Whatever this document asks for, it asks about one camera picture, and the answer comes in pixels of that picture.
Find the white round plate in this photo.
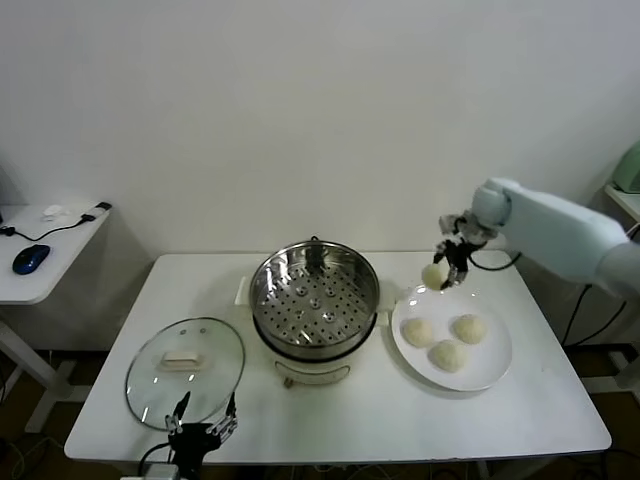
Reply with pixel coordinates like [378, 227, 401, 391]
[391, 283, 514, 392]

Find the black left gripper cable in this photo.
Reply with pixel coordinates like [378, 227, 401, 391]
[138, 442, 174, 474]

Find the blue computer mouse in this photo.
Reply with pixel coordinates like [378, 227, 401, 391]
[12, 244, 52, 275]

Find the stainless steel steamer basket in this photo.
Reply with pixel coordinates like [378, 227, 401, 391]
[249, 241, 382, 351]

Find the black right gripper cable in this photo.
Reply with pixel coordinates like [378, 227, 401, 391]
[467, 249, 524, 271]

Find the white crumpled tissue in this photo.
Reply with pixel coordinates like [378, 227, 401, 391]
[39, 203, 74, 221]

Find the pale green appliance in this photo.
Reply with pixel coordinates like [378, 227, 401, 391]
[612, 141, 640, 194]

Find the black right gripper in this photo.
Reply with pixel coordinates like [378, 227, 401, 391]
[432, 212, 501, 290]

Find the white steamed baozi bun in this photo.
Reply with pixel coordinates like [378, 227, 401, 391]
[452, 313, 488, 345]
[402, 318, 435, 348]
[429, 339, 469, 374]
[422, 264, 448, 292]

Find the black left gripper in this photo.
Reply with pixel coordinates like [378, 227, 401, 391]
[166, 391, 239, 480]

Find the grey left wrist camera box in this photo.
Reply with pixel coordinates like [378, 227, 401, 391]
[139, 462, 179, 480]

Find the white side table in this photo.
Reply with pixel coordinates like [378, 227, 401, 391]
[0, 202, 151, 434]

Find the black power cable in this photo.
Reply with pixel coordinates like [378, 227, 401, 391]
[564, 287, 629, 349]

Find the glass lid with white handle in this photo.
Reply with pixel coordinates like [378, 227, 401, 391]
[124, 316, 247, 432]

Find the dark monitor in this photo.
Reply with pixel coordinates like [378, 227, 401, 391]
[0, 159, 11, 225]

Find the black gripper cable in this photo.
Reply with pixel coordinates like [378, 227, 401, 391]
[138, 442, 174, 474]
[467, 249, 524, 271]

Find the black cable with adapter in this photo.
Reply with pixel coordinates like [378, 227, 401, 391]
[0, 201, 112, 241]

